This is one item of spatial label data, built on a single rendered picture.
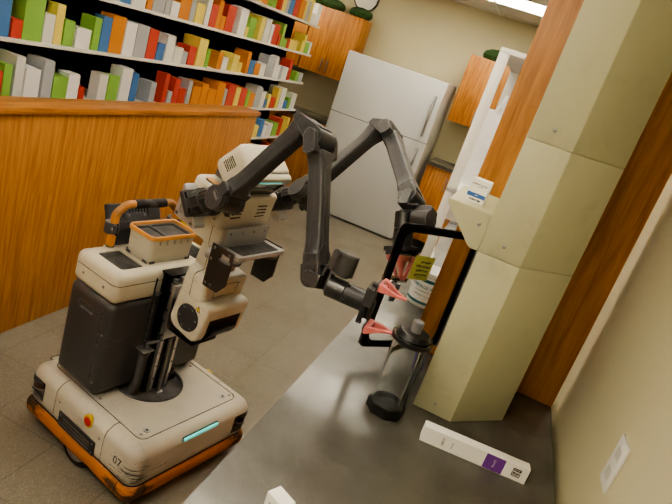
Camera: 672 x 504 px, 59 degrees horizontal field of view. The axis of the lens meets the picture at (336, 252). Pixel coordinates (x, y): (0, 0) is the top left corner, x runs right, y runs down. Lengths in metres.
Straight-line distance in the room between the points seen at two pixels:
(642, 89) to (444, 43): 5.67
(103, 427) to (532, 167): 1.73
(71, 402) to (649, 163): 2.13
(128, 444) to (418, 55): 5.79
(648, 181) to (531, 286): 0.50
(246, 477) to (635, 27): 1.26
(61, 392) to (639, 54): 2.20
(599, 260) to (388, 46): 5.67
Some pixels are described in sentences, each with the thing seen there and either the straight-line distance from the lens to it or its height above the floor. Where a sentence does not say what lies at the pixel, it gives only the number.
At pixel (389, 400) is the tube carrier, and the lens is 1.55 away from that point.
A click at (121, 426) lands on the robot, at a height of 0.28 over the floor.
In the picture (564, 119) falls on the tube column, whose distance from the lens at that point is 1.49.
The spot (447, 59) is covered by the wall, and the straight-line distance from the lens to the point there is 7.15.
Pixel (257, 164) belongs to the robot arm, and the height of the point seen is 1.39.
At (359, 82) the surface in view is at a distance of 6.64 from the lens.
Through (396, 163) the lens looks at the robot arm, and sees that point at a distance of 1.95.
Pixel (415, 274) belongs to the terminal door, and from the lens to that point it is 1.73.
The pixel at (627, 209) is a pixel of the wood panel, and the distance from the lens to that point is 1.89.
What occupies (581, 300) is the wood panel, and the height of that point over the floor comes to 1.30.
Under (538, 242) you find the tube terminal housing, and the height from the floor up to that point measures 1.48.
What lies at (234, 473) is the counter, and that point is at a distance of 1.26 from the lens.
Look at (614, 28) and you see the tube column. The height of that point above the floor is 1.99.
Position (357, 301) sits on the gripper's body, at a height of 1.20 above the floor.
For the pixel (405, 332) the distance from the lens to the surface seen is 1.48.
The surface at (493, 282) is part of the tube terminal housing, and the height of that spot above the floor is 1.35.
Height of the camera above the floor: 1.76
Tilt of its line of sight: 18 degrees down
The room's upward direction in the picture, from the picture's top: 19 degrees clockwise
